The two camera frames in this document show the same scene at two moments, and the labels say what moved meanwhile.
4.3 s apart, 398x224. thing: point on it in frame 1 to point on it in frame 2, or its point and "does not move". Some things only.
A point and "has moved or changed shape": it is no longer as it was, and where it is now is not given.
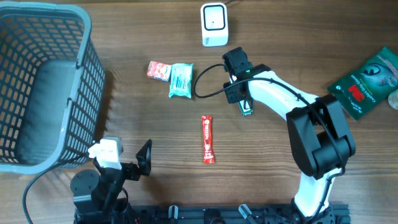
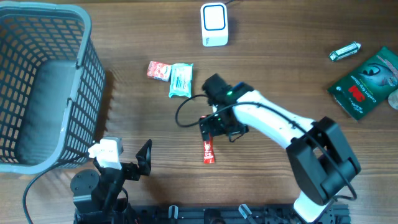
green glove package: (367, 88) does not move
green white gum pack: (245, 107) has moved or changed shape
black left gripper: (144, 168) does not move
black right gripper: (230, 94) to (214, 129)
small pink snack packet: (158, 70) does not move
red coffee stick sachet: (208, 139) does not move
